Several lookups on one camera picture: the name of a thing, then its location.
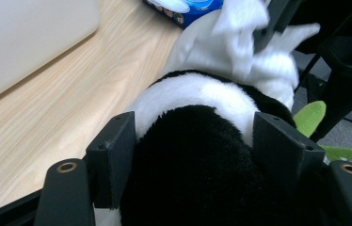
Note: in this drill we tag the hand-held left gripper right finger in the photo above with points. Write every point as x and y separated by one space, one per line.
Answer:
280 147

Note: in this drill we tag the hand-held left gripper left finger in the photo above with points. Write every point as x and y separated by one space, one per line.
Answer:
111 163

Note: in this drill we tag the white wet wipe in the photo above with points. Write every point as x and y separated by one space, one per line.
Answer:
221 47

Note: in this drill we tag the blue wet wipes pack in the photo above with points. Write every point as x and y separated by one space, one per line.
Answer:
196 15

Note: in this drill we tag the panda plush toy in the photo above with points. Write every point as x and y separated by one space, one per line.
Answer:
196 157

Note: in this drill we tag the black chair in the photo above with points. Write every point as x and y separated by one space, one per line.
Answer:
349 62

